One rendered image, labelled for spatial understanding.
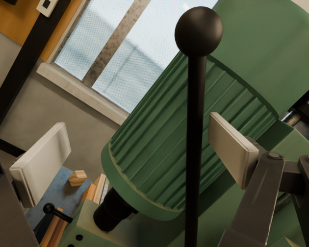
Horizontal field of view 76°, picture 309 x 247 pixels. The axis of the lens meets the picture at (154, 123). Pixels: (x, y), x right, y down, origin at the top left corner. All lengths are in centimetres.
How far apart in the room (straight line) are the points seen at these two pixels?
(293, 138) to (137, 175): 22
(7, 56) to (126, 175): 159
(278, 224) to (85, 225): 32
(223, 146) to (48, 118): 171
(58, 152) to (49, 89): 156
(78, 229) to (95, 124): 137
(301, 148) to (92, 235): 37
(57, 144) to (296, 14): 26
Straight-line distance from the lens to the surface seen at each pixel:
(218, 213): 36
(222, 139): 16
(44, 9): 155
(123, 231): 46
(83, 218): 43
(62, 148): 18
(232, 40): 26
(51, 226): 51
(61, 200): 67
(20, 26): 171
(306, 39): 27
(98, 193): 67
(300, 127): 43
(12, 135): 200
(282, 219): 39
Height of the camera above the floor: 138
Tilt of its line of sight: 15 degrees down
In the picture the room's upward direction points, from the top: 40 degrees clockwise
